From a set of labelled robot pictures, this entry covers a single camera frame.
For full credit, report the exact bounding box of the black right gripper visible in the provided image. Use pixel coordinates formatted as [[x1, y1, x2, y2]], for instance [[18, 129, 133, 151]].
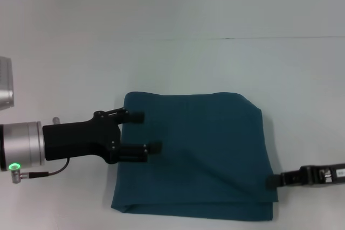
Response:
[[266, 162, 345, 190]]

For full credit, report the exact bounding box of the dark left arm cable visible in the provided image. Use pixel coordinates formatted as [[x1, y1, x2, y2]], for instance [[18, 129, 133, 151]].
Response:
[[29, 158, 72, 179]]

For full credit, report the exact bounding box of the silver angled cable connector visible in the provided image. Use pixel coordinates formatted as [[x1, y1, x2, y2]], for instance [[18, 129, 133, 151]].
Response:
[[9, 169, 31, 185]]

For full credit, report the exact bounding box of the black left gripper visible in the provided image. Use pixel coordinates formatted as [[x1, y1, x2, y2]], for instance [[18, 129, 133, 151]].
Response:
[[42, 107, 163, 165]]

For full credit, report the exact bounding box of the teal blue t-shirt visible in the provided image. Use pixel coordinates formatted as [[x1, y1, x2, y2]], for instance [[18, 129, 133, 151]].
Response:
[[111, 91, 280, 216]]

